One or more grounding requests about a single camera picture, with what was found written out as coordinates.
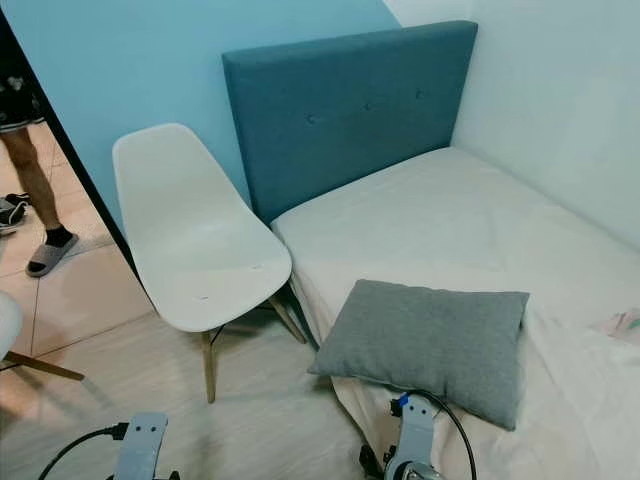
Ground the black door frame strip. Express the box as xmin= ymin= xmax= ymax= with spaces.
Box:
xmin=0 ymin=10 xmax=139 ymax=273

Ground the black sneaker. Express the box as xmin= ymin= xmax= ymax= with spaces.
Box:
xmin=0 ymin=192 xmax=33 ymax=237

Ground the grey slipper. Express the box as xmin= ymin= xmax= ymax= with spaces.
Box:
xmin=26 ymin=232 xmax=79 ymax=279

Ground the bed with white sheet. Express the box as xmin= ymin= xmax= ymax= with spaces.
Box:
xmin=270 ymin=146 xmax=640 ymax=480

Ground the person in dark shorts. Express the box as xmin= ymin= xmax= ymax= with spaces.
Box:
xmin=0 ymin=40 xmax=75 ymax=251

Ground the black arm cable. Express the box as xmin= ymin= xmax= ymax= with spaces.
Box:
xmin=38 ymin=422 xmax=129 ymax=480
xmin=405 ymin=390 xmax=478 ymax=480

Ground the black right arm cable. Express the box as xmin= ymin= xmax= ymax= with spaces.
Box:
xmin=405 ymin=390 xmax=478 ymax=480

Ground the white chair with wooden leg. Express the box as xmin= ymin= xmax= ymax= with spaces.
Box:
xmin=0 ymin=290 xmax=86 ymax=383

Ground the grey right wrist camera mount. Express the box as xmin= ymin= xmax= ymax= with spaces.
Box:
xmin=385 ymin=393 xmax=446 ymax=480

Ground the small pink cloth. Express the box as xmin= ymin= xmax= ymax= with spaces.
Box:
xmin=595 ymin=308 xmax=640 ymax=346

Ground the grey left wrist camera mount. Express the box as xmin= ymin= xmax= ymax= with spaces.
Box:
xmin=115 ymin=411 xmax=169 ymax=480

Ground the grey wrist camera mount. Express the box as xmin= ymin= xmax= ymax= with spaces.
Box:
xmin=115 ymin=411 xmax=169 ymax=480
xmin=385 ymin=393 xmax=446 ymax=480

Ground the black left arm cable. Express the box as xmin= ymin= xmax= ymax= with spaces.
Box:
xmin=38 ymin=422 xmax=129 ymax=480

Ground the blue upholstered headboard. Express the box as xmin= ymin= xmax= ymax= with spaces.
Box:
xmin=222 ymin=20 xmax=479 ymax=226

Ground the white plastic shell chair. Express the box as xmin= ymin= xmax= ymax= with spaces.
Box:
xmin=111 ymin=123 xmax=307 ymax=405

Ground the grey fabric pillow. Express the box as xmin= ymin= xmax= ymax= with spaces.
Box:
xmin=307 ymin=279 xmax=531 ymax=432

